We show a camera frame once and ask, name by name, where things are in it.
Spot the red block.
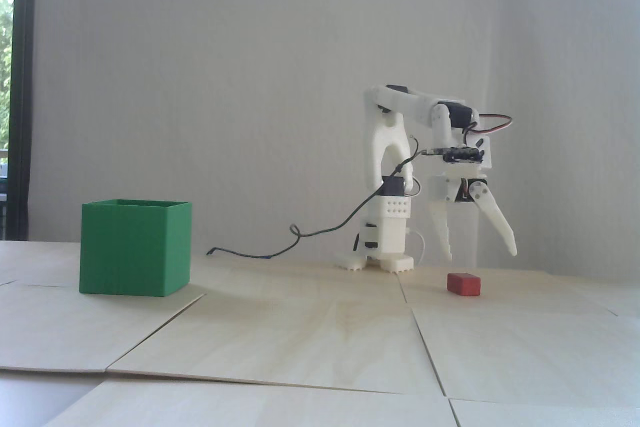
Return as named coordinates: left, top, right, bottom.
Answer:
left=446, top=272, right=482, bottom=296

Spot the green box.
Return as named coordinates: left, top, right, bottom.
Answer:
left=79, top=199, right=193, bottom=297

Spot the white power cable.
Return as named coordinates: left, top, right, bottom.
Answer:
left=406, top=228, right=427, bottom=267

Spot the dark window frame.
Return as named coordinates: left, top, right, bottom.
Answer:
left=6, top=0, right=39, bottom=241

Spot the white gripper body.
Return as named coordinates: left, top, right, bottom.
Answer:
left=427, top=166, right=491, bottom=205

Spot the black wrist camera board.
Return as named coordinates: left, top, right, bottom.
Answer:
left=420, top=145, right=486, bottom=164

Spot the red white black servo wire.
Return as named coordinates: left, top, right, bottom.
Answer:
left=462, top=114, right=514, bottom=146

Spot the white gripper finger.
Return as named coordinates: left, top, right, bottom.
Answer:
left=428, top=202, right=454, bottom=263
left=469, top=180, right=518, bottom=256

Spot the black camera cable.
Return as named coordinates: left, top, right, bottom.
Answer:
left=207, top=134, right=427, bottom=259

